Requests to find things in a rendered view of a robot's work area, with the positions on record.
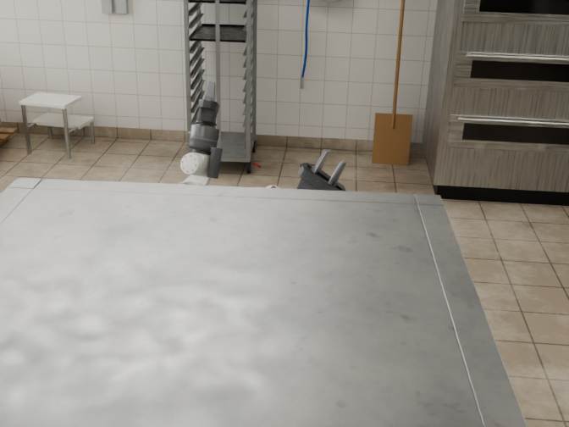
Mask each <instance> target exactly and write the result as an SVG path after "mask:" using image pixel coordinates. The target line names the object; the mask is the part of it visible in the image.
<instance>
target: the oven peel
mask: <svg viewBox="0 0 569 427"><path fill-rule="evenodd" d="M404 8H405V0H401V16H400V26H399V37H398V47H397V59H396V69H395V89H394V101H393V111H392V114H381V113H375V122H374V134H373V156H372V164H397V165H408V162H409V152H410V142H411V133H412V114H396V113H395V112H396V102H397V92H398V81H399V70H400V60H401V39H402V29H403V19H404Z"/></svg>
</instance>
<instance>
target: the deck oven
mask: <svg viewBox="0 0 569 427"><path fill-rule="evenodd" d="M422 143H423V149H424V152H425V156H426V161H427V165H428V171H429V173H430V177H431V181H432V184H433V188H434V194H435V195H440V196H441V198H442V199H454V200H469V201H485V202H513V203H529V204H544V205H559V206H569V0H438V2H437V9H436V17H435V26H434V40H433V48H432V56H431V64H430V72H429V80H428V95H427V102H426V110H425V119H424V127H423V141H422Z"/></svg>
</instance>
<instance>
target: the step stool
mask: <svg viewBox="0 0 569 427"><path fill-rule="evenodd" d="M81 99H82V96H75V95H65V94H56V93H46V92H37V93H35V94H33V95H31V96H29V97H27V98H25V99H23V100H21V101H19V105H21V110H22V116H23V123H24V132H25V143H26V149H27V154H30V155H31V147H30V134H29V130H30V129H32V128H34V127H35V126H37V125H47V128H48V135H49V140H52V139H53V136H52V126H56V127H64V134H65V143H66V152H67V159H71V150H70V141H69V136H70V135H72V134H73V133H75V132H76V131H77V130H79V129H81V128H83V127H84V126H86V125H88V124H90V131H91V144H95V132H94V122H93V120H94V117H87V116H79V115H70V114H67V107H69V106H71V105H73V104H74V103H77V102H78V101H79V100H81ZM25 105H27V106H36V107H45V108H61V109H62V111H63V114H54V113H46V114H43V115H42V116H41V117H39V118H37V119H34V120H32V124H30V125H28V120H27V113H26V106H25ZM69 128H72V130H69Z"/></svg>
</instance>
